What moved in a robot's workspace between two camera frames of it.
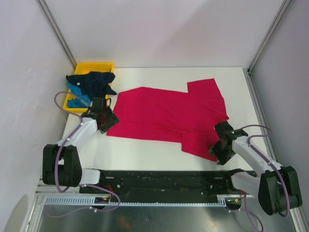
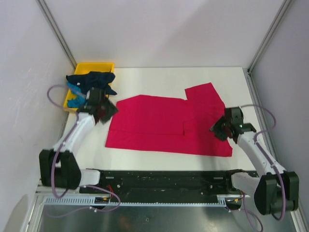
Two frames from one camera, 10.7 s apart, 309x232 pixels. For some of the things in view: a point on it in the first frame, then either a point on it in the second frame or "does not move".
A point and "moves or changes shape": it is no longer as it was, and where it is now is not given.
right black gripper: [222, 158] to [216, 127]
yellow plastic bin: [84, 68] does not move
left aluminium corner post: [57, 32] does not move
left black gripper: [113, 120] to [112, 109]
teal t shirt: [81, 100] does not move
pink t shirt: [170, 116] moves or changes shape
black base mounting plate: [163, 186] does not move
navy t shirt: [93, 84] does not move
